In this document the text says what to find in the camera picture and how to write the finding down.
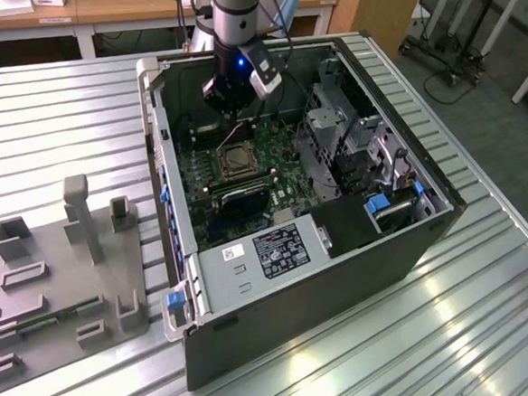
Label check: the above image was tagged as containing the silver metal drive cage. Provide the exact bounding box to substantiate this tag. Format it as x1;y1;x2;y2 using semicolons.
298;80;359;196

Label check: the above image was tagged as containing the wooden cabinet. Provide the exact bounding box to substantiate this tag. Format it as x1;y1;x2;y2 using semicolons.
325;0;422;63

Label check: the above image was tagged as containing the black open PC case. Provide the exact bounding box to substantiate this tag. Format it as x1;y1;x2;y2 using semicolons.
113;15;480;396

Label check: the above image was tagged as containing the black rolling stand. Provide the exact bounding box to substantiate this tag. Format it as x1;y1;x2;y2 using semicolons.
396;0;495;90

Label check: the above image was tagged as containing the blue plastic drive latch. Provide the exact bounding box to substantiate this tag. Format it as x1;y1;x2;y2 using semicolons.
364;192;391;216

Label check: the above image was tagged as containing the CPU square plate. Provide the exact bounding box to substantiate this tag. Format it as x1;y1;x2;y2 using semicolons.
223;146;251;171

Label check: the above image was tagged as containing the silver power supply unit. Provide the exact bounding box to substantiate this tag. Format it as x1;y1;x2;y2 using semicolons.
191;207;337;325

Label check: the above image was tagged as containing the blue case handle tab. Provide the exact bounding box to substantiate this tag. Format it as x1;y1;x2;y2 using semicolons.
164;292;187;315

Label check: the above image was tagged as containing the grey parts rack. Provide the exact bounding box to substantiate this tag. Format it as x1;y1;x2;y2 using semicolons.
0;168;162;396

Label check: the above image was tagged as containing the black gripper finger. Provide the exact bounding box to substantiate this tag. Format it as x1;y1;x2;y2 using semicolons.
233;91;258;127
200;76;238;125

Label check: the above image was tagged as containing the wooden desk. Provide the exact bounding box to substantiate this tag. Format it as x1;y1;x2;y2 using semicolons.
0;0;340;80

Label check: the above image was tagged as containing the green RAM stick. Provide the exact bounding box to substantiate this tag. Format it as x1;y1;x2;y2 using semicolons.
14;289;104;347

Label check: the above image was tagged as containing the black RAM slot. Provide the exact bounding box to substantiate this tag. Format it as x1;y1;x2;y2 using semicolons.
206;165;266;193
208;170;270;198
193;127;253;147
191;118;250;139

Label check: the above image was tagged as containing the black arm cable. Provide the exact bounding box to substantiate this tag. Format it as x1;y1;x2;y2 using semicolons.
167;0;195;52

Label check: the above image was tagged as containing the green motherboard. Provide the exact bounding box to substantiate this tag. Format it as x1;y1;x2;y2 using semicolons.
169;109;332;262

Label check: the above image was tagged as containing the black graphics card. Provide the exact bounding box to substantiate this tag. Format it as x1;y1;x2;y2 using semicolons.
219;179;273;221

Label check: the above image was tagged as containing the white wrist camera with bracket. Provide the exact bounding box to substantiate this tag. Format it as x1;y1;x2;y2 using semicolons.
233;42;287;103

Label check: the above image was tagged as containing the small silver chipset heatsink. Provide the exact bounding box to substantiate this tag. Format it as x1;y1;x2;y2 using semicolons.
271;209;297;227

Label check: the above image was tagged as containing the metal socket cover frame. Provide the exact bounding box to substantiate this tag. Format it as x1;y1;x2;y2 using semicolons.
213;139;260;183

